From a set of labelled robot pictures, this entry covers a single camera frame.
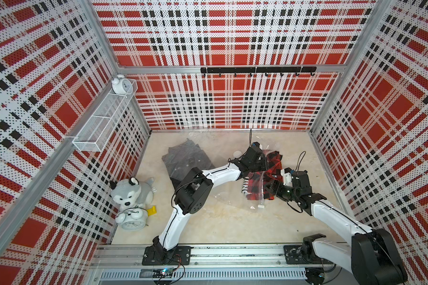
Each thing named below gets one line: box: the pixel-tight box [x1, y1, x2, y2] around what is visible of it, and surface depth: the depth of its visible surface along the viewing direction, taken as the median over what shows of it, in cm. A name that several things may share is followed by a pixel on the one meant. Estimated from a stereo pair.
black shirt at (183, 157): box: [161, 137, 216, 188], surface depth 104 cm
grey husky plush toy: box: [109, 176, 157, 212], surface depth 75 cm
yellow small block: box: [146, 205, 158, 216], surface depth 86 cm
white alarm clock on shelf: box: [111, 74, 134, 95], surface depth 82 cm
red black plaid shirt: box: [246, 150, 284, 201], surface depth 92 cm
